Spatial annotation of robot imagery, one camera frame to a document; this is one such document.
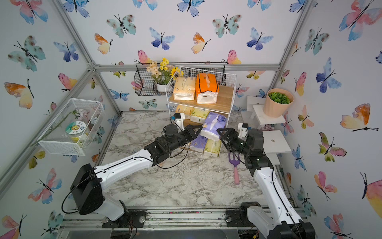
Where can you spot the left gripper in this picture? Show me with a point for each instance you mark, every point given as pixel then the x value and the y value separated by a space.
pixel 188 133

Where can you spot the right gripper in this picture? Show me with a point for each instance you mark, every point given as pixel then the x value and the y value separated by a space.
pixel 233 133

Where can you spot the purple tissue pack shelf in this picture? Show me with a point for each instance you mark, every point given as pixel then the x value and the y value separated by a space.
pixel 213 122

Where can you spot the beige tissue pack top shelf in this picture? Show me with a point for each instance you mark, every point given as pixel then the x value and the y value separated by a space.
pixel 184 89

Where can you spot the orange tissue pack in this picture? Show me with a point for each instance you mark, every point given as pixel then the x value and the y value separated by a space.
pixel 207 88

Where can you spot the yellow green tissue pack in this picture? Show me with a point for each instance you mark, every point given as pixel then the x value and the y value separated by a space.
pixel 198 115

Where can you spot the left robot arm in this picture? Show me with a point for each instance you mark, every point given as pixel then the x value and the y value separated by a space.
pixel 90 182

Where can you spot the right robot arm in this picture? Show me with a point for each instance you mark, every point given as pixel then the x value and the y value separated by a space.
pixel 283 222

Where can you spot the purple tissue pack bottom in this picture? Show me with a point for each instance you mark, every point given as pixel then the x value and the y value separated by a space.
pixel 198 144

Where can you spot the yellow tissue pack bottom right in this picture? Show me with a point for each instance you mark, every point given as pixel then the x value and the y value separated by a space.
pixel 212 148

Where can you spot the white upper step shelf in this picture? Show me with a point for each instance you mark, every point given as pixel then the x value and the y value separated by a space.
pixel 255 116

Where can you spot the white step shelf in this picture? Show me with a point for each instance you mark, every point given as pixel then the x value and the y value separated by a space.
pixel 274 142
pixel 255 116

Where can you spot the white lower step shelf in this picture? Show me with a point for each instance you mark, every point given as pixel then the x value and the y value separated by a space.
pixel 274 142

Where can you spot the purple pink garden fork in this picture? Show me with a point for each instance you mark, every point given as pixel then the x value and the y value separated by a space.
pixel 235 161

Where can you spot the pink pot green plant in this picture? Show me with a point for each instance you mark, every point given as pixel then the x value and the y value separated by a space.
pixel 277 102

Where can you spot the white pot with flowers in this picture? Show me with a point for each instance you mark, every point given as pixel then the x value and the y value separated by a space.
pixel 162 73

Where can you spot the artificial pink rose stem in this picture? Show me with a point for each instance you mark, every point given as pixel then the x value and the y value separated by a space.
pixel 91 112

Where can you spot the round green lidded jar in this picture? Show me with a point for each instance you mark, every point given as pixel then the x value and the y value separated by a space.
pixel 75 130

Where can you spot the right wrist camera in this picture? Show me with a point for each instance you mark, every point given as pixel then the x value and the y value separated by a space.
pixel 243 128

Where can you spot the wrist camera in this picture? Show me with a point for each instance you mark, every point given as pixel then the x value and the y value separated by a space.
pixel 243 128
pixel 179 120

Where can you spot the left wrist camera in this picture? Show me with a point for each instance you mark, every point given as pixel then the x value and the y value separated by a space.
pixel 179 120

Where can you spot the white wire wooden shelf rack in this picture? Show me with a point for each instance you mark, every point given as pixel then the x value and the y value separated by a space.
pixel 227 86

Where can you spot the black wire wall basket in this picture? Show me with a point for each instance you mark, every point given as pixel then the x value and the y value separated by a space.
pixel 143 83

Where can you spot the white wire wall basket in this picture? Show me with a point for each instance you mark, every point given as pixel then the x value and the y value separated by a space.
pixel 72 148

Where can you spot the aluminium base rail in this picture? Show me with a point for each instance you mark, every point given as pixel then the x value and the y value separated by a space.
pixel 164 223

